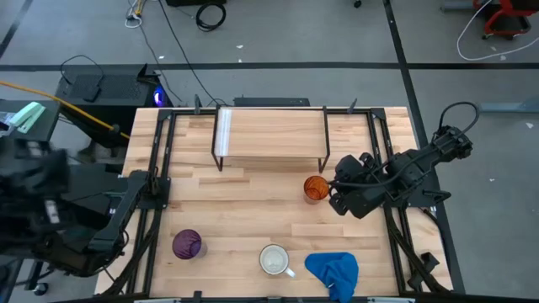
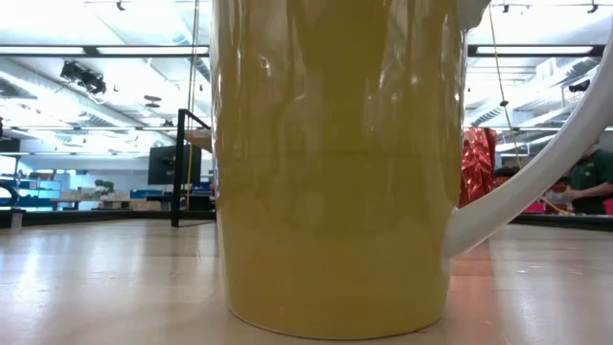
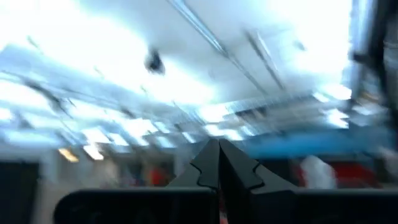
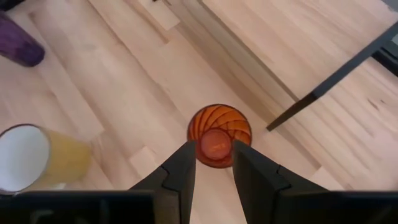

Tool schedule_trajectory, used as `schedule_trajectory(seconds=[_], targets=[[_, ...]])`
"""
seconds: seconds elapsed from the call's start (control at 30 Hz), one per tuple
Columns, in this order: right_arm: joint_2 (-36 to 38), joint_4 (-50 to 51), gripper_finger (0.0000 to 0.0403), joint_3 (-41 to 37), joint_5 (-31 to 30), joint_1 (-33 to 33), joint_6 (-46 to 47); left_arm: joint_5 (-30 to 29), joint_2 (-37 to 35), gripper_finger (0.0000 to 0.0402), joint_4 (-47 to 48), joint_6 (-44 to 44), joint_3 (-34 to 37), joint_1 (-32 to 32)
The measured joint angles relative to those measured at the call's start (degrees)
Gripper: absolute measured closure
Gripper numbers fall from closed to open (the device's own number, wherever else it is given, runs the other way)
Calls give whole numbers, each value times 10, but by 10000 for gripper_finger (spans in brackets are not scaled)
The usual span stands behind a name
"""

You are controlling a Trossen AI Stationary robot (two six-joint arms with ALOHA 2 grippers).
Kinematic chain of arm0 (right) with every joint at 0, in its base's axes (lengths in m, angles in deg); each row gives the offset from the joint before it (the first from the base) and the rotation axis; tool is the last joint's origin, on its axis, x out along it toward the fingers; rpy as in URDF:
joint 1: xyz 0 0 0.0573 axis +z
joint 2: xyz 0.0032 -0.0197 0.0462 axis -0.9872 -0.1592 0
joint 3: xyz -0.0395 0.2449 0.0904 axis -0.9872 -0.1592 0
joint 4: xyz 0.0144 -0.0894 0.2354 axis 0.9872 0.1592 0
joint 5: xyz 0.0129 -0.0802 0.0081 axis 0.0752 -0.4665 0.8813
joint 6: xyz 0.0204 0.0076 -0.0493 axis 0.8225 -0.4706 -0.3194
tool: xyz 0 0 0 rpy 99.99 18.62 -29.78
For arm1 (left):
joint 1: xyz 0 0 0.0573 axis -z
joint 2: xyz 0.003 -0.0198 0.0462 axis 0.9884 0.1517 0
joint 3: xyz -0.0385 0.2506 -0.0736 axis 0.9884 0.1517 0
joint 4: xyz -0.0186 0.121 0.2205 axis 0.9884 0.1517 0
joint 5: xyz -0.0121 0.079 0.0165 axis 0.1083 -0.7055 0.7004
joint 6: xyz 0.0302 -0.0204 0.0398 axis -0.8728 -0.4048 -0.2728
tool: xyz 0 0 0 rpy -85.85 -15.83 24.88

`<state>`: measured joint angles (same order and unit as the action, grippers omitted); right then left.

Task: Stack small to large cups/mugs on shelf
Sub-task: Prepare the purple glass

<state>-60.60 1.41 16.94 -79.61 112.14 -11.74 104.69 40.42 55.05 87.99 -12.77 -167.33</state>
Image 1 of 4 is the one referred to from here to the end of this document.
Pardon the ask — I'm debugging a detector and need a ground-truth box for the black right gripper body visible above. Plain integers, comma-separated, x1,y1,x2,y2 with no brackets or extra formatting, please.
335,153,397,220

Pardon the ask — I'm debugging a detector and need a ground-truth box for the orange ribbed plastic cup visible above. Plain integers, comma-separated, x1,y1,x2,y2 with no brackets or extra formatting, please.
302,175,331,205

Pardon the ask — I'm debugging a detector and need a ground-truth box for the white enamel mug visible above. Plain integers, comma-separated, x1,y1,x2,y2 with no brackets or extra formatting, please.
258,243,296,279

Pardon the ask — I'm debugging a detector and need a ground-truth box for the purple ribbed plastic cup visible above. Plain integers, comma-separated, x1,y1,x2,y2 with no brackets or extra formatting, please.
171,228,208,261

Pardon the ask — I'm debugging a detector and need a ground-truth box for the blue cloth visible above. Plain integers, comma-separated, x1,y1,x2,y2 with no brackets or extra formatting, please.
304,251,360,303

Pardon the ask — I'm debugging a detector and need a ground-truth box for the black power strip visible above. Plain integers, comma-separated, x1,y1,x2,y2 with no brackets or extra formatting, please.
233,97,312,108

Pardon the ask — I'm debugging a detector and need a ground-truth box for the red chair base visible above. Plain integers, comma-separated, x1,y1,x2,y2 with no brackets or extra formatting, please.
473,0,532,41

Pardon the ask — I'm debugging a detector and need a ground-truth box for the black computer tower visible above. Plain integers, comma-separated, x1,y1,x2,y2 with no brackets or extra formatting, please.
54,62,173,127

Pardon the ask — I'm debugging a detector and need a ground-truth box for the black low stand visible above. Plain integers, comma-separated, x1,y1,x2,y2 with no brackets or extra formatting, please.
67,162,130,203

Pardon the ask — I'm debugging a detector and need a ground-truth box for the black desk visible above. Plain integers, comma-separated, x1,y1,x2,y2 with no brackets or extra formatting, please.
0,99,62,142

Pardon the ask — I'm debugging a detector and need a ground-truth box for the mint green stapler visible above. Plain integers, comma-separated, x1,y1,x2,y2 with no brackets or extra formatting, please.
8,100,46,135

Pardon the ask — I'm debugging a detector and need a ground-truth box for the wooden shelf black metal frame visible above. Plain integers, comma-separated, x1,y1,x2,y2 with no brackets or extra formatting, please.
210,104,332,174

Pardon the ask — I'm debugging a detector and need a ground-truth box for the long white floor cable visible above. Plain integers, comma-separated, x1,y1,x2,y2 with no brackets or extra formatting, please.
456,0,539,62

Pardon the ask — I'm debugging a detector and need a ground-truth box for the long black floor cable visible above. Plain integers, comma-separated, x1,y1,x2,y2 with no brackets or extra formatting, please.
157,0,222,106

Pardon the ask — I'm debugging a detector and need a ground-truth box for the black coiled cable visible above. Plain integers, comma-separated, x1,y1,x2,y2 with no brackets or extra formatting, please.
195,3,227,33

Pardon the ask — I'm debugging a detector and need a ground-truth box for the white plug cable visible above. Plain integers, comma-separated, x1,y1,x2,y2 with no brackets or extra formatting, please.
124,0,147,29

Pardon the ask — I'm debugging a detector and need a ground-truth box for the yellow cable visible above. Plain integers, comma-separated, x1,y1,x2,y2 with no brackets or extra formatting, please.
0,79,131,141

